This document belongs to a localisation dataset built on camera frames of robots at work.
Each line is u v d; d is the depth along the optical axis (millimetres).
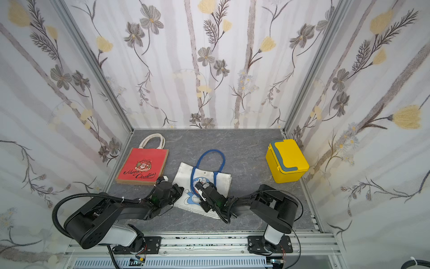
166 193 705
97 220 439
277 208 474
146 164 1009
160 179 841
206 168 1012
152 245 735
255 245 747
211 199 672
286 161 864
